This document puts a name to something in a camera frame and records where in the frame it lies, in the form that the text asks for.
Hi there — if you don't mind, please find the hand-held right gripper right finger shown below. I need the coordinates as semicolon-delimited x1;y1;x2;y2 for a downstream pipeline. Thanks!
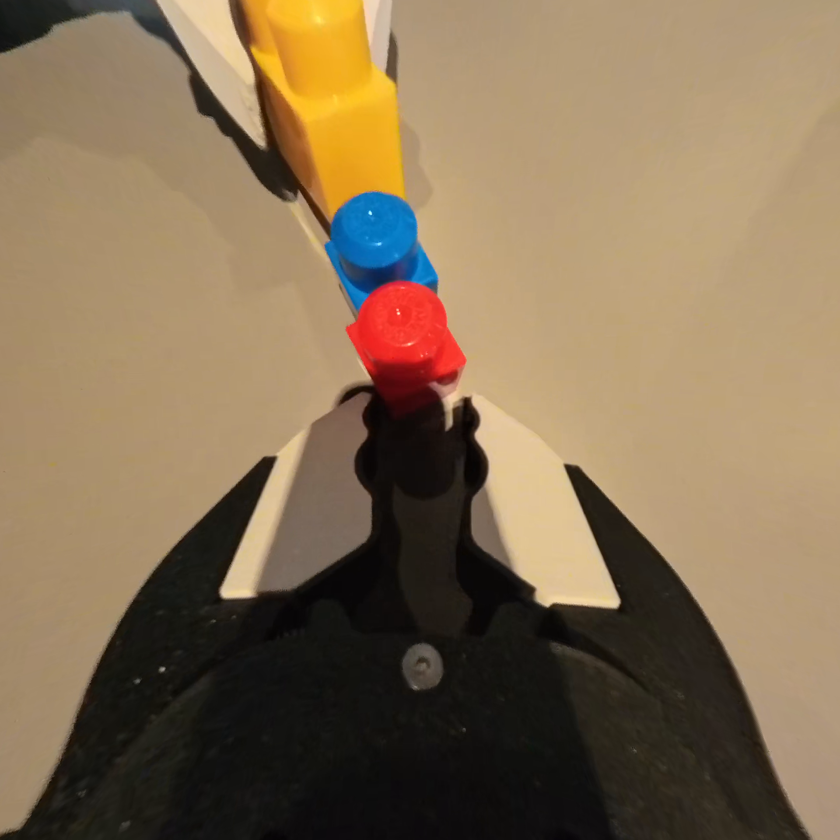
459;394;622;609

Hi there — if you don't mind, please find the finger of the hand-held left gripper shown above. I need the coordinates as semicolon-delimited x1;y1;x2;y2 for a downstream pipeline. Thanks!
363;0;396;72
157;0;271;147

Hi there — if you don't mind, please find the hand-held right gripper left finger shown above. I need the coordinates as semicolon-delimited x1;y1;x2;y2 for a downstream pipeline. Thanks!
220;392;380;601

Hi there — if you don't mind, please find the yellow mega block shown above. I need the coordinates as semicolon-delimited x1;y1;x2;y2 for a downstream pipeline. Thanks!
235;0;406;228

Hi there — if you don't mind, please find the red mega block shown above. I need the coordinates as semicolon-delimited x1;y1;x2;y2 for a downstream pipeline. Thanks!
345;281;467;421

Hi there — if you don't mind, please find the blue mega block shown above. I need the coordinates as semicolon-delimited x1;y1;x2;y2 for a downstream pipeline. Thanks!
324;191;440;313

